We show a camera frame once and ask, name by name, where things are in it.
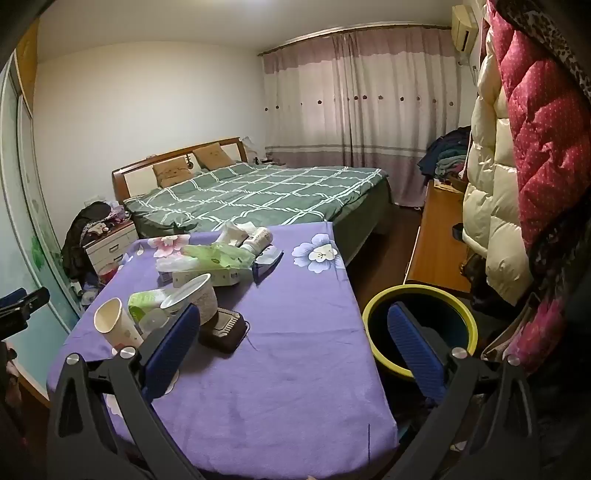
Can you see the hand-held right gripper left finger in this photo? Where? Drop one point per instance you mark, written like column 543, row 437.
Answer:
column 171, row 346

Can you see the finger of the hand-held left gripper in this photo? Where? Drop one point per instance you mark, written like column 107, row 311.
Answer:
column 21, row 307

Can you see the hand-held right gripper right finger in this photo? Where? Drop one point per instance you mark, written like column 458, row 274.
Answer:
column 413, row 350

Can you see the yellow-rimmed dark trash bin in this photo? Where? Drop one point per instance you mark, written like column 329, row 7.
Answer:
column 374, row 337

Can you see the white plastic bowl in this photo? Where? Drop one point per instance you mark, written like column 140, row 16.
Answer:
column 196, row 295

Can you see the white tissue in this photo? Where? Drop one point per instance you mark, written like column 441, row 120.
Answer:
column 233, row 234

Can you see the green and white bottle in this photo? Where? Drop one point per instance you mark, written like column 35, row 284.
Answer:
column 143, row 302

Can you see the dark brown ribbed device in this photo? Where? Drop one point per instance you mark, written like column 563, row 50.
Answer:
column 224, row 330

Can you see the white paper cup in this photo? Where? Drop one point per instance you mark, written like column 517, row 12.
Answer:
column 113, row 323

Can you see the cream and green carton box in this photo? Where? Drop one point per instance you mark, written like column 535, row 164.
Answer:
column 212, row 278

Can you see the sliding door wardrobe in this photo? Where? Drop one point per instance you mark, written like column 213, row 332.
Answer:
column 32, row 221

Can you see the dark clothes heap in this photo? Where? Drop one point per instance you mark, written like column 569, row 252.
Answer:
column 78, row 235

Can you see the green tissue packet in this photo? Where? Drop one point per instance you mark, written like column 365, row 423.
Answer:
column 217, row 256

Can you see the wooden desk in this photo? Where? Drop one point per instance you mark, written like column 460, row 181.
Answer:
column 436, row 249

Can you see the white nightstand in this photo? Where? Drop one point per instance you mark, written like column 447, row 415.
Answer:
column 111, row 247

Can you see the purple floral tablecloth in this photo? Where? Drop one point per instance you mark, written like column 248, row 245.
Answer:
column 277, row 369

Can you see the small black item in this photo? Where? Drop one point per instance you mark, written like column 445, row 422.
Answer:
column 458, row 233

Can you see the blue and white packet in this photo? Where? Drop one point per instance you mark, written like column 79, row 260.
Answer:
column 268, row 258

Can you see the pink cloth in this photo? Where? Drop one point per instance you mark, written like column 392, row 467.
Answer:
column 545, row 332

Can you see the small white drink bottle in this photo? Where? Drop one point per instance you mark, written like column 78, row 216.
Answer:
column 257, row 240

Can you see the brown pillow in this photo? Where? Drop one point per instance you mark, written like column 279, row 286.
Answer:
column 213, row 156
column 173, row 173

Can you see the bed with green plaid cover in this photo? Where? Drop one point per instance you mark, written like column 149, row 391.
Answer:
column 258, row 194

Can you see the wooden bed headboard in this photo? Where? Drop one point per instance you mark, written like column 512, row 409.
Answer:
column 138, row 173

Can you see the cream puffer jacket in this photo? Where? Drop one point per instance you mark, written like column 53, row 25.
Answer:
column 494, row 184

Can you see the pile of folded clothes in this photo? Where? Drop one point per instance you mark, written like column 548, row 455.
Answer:
column 445, row 152

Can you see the red dotted puffer jacket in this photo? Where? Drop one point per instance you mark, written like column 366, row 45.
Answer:
column 540, row 138

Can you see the pink and white curtain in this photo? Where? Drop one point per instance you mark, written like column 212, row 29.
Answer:
column 369, row 101

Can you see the cream air conditioner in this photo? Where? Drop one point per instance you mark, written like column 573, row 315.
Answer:
column 463, row 27

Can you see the leopard print cloth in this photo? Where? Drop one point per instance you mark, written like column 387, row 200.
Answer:
column 554, row 37

